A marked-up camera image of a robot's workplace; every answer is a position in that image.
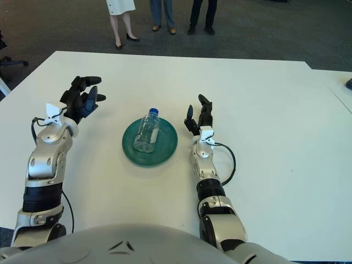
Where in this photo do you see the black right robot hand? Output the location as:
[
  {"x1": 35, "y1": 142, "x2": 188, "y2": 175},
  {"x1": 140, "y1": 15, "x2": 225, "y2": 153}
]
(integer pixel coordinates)
[{"x1": 183, "y1": 94, "x2": 214, "y2": 136}]

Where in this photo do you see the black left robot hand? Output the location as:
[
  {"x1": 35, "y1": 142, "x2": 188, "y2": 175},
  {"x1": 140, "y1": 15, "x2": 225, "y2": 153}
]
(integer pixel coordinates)
[{"x1": 59, "y1": 75, "x2": 107, "y2": 125}]

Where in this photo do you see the clear bottle with blue cap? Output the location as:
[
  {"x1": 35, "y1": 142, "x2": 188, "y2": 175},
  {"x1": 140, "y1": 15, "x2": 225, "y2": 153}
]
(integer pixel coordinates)
[{"x1": 133, "y1": 108, "x2": 160, "y2": 153}]

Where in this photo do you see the green round plate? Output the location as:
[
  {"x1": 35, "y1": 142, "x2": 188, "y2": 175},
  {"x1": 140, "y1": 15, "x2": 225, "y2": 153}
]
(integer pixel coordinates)
[{"x1": 122, "y1": 117, "x2": 179, "y2": 167}]

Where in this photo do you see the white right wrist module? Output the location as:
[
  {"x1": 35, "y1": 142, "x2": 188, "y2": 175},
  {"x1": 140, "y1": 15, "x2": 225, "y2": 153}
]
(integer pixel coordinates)
[{"x1": 199, "y1": 126, "x2": 216, "y2": 146}]

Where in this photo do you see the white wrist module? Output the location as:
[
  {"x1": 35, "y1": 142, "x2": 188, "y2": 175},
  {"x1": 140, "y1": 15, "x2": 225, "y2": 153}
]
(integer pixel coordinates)
[
  {"x1": 43, "y1": 102, "x2": 68, "y2": 126},
  {"x1": 199, "y1": 126, "x2": 216, "y2": 146}
]

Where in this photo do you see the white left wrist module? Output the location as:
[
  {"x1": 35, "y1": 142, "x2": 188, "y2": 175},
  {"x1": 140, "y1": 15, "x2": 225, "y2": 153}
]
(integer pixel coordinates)
[{"x1": 43, "y1": 102, "x2": 68, "y2": 126}]

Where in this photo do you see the white side table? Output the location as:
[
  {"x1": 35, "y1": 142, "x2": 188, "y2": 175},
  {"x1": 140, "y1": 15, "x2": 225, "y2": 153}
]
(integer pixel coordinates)
[{"x1": 0, "y1": 76, "x2": 12, "y2": 97}]

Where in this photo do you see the black office chair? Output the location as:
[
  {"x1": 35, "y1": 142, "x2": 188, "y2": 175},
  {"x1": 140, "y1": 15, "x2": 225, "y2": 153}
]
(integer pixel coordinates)
[{"x1": 0, "y1": 30, "x2": 30, "y2": 83}]

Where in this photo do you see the person in black trousers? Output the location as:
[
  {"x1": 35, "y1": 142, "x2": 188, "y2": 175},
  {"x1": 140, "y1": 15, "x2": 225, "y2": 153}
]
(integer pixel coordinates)
[{"x1": 186, "y1": 0, "x2": 218, "y2": 36}]

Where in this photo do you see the person in white skirt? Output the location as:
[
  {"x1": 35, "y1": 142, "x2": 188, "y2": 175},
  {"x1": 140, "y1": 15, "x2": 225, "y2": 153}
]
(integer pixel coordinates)
[{"x1": 106, "y1": 0, "x2": 141, "y2": 50}]

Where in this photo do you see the person in blue jeans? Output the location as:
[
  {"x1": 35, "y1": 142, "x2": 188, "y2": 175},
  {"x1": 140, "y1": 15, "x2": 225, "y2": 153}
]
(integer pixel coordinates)
[{"x1": 150, "y1": 0, "x2": 177, "y2": 36}]

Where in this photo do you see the grey robot torso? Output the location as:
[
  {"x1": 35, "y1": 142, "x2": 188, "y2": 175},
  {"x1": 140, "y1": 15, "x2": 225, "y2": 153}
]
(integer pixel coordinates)
[{"x1": 0, "y1": 223, "x2": 234, "y2": 264}]

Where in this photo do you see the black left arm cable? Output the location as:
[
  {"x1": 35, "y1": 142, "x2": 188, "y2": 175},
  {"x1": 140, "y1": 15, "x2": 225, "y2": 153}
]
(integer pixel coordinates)
[{"x1": 31, "y1": 117, "x2": 49, "y2": 142}]

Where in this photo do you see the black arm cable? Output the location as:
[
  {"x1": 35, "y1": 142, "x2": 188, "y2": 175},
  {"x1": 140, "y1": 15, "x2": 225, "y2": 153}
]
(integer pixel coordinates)
[
  {"x1": 31, "y1": 117, "x2": 49, "y2": 142},
  {"x1": 213, "y1": 141, "x2": 237, "y2": 186}
]

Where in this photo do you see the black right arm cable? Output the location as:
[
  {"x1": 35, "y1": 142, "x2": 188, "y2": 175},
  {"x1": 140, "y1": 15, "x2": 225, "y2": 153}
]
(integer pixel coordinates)
[{"x1": 213, "y1": 141, "x2": 237, "y2": 186}]

